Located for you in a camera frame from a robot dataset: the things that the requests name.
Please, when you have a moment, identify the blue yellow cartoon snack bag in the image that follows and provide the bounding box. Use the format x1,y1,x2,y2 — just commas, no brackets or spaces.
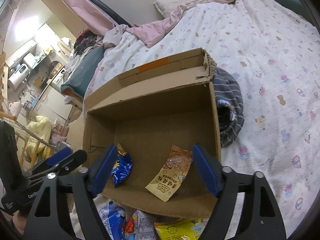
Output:
111,143,133,187

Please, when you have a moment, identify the beige peanut snack packet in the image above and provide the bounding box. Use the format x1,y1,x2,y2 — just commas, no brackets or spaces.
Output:
145,145,193,202

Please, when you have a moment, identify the blue white snack bag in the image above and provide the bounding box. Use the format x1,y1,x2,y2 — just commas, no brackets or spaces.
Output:
95,195,126,240

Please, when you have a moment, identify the white red cartoon snack bag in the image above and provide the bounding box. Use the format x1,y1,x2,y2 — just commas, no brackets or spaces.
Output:
124,210,157,239

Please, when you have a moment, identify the person's left hand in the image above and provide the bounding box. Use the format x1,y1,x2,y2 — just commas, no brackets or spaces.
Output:
12,211,28,235

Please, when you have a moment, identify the wooden drying rack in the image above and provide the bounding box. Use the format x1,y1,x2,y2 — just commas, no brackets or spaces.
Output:
1,112,56,168

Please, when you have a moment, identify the teal folded cushion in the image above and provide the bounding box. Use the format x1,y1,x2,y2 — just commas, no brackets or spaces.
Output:
60,47,104,100

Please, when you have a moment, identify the white water heater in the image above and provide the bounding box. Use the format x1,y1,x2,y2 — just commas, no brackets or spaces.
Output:
8,63,29,90

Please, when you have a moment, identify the brown cardboard box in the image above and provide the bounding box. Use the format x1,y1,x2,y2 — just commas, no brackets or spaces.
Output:
83,48,221,218

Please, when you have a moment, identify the pile of clothes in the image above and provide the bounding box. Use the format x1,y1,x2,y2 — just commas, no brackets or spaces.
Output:
69,29,103,62

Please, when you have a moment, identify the dark striped garment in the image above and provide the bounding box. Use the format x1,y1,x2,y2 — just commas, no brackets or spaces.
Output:
212,67,245,147

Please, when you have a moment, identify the pink curtain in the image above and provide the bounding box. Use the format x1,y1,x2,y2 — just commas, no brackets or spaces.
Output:
62,0,118,36

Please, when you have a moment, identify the pink blanket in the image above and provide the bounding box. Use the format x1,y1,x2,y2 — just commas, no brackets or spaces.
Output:
102,0,251,49

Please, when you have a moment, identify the floral white bed quilt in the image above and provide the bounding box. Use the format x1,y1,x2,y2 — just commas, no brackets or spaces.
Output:
85,0,319,235

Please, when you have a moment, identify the beige pillow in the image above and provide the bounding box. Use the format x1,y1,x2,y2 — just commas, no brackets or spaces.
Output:
153,0,213,18

